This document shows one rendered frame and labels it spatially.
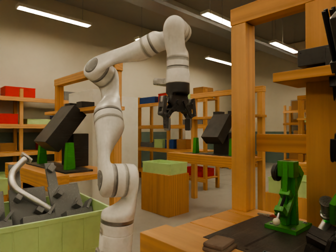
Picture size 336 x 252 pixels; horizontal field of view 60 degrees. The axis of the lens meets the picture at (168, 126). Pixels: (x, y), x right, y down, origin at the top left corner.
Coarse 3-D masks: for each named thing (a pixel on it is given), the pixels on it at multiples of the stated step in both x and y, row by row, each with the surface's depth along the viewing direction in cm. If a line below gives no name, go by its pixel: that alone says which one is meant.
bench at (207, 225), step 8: (208, 216) 140; (216, 216) 140; (224, 216) 140; (232, 216) 140; (240, 216) 140; (248, 216) 140; (184, 224) 128; (192, 224) 128; (200, 224) 128; (208, 224) 128; (216, 224) 128; (224, 224) 128; (232, 224) 128; (192, 232) 118; (200, 232) 118; (208, 232) 118
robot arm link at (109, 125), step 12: (108, 108) 89; (96, 120) 88; (108, 120) 87; (120, 120) 89; (96, 132) 87; (108, 132) 84; (120, 132) 89; (96, 144) 86; (108, 144) 83; (108, 156) 80; (108, 168) 77; (108, 180) 75; (108, 192) 76
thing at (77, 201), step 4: (60, 188) 138; (56, 192) 133; (60, 192) 133; (56, 196) 135; (76, 200) 140; (80, 200) 141; (72, 204) 139; (76, 204) 136; (80, 204) 136; (76, 208) 139
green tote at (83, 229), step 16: (80, 192) 156; (96, 208) 137; (32, 224) 105; (48, 224) 108; (64, 224) 112; (80, 224) 116; (96, 224) 120; (0, 240) 99; (16, 240) 102; (32, 240) 105; (48, 240) 109; (64, 240) 112; (80, 240) 116; (96, 240) 120
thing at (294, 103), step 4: (292, 100) 1101; (296, 100) 1090; (304, 100) 1069; (292, 104) 1101; (296, 104) 1090; (304, 104) 1069; (292, 108) 1101; (296, 108) 1090; (304, 108) 1069; (296, 112) 1090; (304, 112) 1068; (292, 116) 1100; (296, 116) 1089; (304, 116) 1068; (292, 120) 1100; (296, 120) 1089
